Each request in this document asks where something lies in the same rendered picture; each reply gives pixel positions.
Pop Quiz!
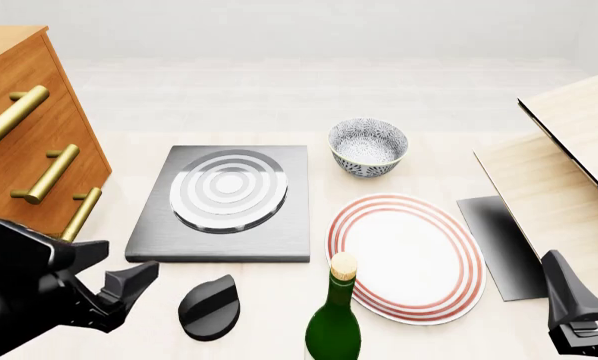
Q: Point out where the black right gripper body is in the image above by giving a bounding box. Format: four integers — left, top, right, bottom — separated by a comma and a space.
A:
548, 317, 598, 358

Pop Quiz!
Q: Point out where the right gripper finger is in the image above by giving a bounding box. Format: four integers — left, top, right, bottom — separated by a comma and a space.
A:
539, 249, 598, 332

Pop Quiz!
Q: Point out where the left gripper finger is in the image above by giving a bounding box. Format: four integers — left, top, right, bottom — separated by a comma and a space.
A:
52, 240, 111, 277
97, 260, 161, 314

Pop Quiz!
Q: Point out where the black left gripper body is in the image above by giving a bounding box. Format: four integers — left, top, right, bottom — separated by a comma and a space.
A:
42, 270, 129, 335

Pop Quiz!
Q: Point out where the round black stove knob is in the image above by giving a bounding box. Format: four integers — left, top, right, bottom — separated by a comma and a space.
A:
177, 273, 242, 343

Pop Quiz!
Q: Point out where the flat black stove plate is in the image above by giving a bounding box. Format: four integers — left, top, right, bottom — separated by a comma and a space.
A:
124, 144, 312, 264

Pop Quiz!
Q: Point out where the wooden cabinet drawer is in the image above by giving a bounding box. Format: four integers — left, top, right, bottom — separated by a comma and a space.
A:
0, 33, 76, 159
26, 130, 113, 242
0, 88, 98, 217

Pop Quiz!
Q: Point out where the pale wooden two-tier shelf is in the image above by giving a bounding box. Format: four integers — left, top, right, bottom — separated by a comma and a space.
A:
455, 66, 598, 304

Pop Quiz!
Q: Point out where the white plate with red rings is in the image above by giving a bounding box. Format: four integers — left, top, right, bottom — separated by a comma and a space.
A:
324, 192, 488, 327

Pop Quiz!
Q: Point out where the green wine bottle with cork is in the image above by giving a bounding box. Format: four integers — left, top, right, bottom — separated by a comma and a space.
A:
304, 251, 363, 360

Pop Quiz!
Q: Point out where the wooden cabinet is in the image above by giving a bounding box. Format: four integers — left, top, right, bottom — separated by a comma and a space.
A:
0, 24, 113, 264

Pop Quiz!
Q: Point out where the patterned grey-white bowl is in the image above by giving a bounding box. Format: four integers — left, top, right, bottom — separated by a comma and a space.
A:
327, 117, 410, 180

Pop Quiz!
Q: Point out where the brass drawer handle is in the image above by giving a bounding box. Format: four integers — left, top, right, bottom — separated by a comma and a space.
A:
0, 84, 51, 147
57, 186, 103, 243
9, 143, 81, 206

